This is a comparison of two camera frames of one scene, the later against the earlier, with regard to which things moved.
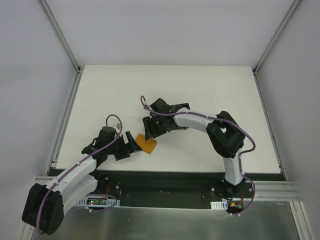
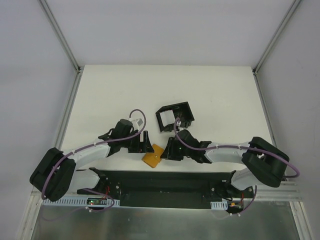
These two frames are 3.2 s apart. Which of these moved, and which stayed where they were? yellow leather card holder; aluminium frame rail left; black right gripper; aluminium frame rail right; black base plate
Moved: yellow leather card holder; black right gripper
Stayed: aluminium frame rail left; black base plate; aluminium frame rail right
